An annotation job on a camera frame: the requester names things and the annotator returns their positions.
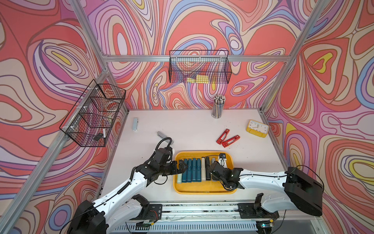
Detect yellow sticky notes in basket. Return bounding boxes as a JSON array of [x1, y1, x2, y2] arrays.
[[186, 75, 210, 84]]

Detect pale green pruning pliers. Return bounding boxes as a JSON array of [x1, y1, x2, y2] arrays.
[[177, 174, 182, 184]]

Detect light blue-grey pliers far left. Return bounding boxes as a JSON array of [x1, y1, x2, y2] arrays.
[[132, 118, 139, 132]]

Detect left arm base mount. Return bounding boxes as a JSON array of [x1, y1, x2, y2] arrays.
[[132, 194, 163, 221]]

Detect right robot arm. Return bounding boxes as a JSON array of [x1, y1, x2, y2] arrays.
[[207, 162, 324, 216]]

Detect yellow alarm clock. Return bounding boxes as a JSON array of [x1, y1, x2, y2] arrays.
[[246, 120, 269, 138]]

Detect pencil holder cup with pencils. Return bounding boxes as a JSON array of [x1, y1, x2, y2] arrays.
[[211, 95, 226, 119]]

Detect grey pruning pliers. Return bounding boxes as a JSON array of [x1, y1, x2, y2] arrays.
[[210, 158, 217, 181]]

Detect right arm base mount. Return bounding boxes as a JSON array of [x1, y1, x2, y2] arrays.
[[238, 193, 280, 220]]

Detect grey pruning pliers angled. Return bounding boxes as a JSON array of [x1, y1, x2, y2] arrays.
[[157, 131, 174, 145]]

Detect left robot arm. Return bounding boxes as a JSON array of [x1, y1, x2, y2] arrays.
[[67, 147, 188, 234]]

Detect black wire basket wall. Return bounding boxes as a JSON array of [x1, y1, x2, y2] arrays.
[[59, 80, 126, 147], [168, 49, 232, 84]]

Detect yellow plastic storage tray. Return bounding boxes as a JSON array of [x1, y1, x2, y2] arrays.
[[173, 151, 236, 195]]

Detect aluminium front rail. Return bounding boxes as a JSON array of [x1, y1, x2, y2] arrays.
[[81, 201, 322, 234]]

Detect beige pruning pliers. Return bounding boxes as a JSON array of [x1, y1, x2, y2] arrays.
[[201, 158, 206, 182]]

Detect black wire basket back wall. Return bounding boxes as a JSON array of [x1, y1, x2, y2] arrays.
[[168, 49, 232, 84]]

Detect black wire basket left wall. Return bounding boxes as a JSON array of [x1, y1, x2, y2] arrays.
[[59, 80, 126, 147]]

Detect dark teal pruning pliers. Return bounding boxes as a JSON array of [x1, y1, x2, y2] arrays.
[[182, 159, 188, 183]]

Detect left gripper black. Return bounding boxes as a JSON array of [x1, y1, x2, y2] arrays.
[[158, 159, 189, 176]]

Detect black pruning pliers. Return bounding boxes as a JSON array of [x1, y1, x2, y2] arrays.
[[205, 157, 211, 181]]

